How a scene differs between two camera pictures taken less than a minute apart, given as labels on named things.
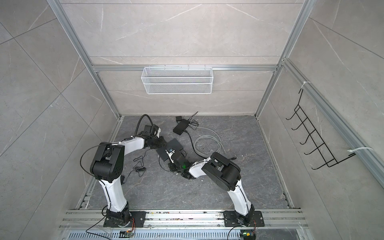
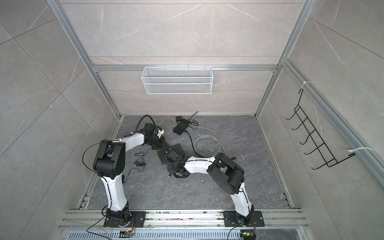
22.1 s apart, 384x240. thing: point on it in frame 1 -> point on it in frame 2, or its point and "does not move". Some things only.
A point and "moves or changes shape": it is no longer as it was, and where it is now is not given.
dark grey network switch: x=178 y=154 moves or changes shape
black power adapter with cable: x=191 y=125 does not move
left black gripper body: x=158 y=143 does not move
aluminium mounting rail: x=88 y=218 does not move
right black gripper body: x=173 y=167 does not move
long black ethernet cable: x=233 y=158 does not move
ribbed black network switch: x=181 y=126 does not move
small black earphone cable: x=138 y=167 moves or changes shape
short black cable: x=161 y=166 -> x=181 y=176
